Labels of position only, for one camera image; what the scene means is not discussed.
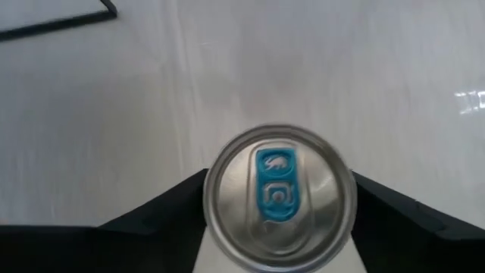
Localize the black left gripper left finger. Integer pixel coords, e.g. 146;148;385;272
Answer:
0;168;209;273

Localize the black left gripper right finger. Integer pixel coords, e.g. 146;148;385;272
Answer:
350;170;485;273

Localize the silver blue Red Bull can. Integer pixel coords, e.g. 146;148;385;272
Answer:
202;123;359;273

